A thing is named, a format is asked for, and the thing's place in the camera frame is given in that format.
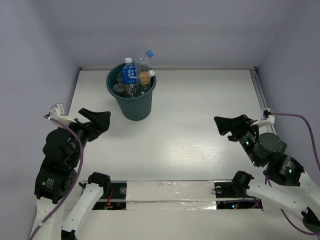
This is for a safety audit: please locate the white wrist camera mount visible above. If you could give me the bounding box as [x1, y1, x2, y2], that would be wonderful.
[251, 108, 275, 128]
[49, 103, 76, 125]

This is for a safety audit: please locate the orange juice bottle white cap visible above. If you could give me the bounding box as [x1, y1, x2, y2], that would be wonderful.
[138, 69, 155, 85]

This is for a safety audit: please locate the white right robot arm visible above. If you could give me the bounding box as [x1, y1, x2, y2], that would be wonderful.
[212, 108, 320, 236]

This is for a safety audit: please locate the clear bottle dark blue label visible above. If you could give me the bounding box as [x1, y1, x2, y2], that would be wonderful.
[117, 57, 137, 85]

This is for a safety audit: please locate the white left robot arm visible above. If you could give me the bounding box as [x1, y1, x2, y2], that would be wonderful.
[29, 104, 113, 240]

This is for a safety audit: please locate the aluminium rail right edge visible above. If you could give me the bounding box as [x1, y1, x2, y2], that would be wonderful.
[249, 67, 268, 120]

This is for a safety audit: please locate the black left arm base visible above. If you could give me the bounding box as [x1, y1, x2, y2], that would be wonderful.
[92, 181, 127, 211]

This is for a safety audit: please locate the silver foil tape strip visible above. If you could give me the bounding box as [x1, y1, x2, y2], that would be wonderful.
[125, 180, 217, 211]

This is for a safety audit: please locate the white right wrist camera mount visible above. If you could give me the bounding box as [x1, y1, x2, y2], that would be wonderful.
[251, 108, 275, 128]

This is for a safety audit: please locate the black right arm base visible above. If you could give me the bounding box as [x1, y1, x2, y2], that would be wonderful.
[211, 181, 263, 210]

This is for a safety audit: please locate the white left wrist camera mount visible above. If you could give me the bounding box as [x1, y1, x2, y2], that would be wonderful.
[49, 103, 76, 125]

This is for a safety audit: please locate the dark green plastic bin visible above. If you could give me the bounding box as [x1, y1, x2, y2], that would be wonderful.
[106, 63, 157, 121]

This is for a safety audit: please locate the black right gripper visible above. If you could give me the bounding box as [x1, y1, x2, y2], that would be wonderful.
[212, 113, 260, 166]

